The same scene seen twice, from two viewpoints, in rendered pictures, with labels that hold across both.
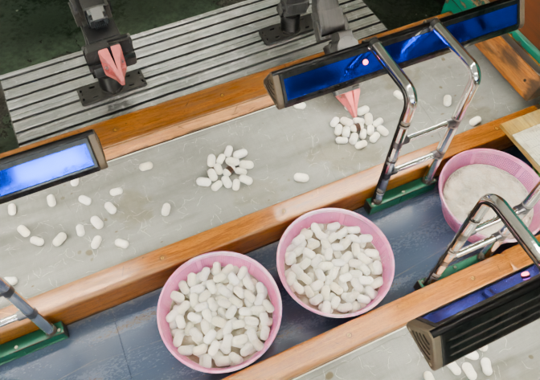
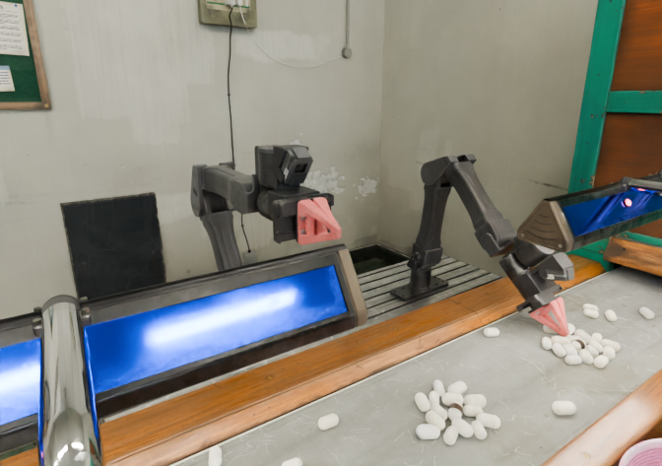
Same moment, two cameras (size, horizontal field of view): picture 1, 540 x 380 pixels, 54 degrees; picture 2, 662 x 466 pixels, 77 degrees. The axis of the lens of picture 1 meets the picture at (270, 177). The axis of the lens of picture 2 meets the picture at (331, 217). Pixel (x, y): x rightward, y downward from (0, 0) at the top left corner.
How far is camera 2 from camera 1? 0.76 m
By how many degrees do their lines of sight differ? 41
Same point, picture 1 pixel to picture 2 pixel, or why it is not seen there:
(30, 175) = (231, 323)
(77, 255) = not seen: outside the picture
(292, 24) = (426, 278)
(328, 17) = (499, 227)
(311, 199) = (611, 432)
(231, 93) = (405, 326)
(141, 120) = (303, 364)
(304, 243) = not seen: outside the picture
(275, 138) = (487, 368)
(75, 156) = (315, 289)
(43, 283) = not seen: outside the picture
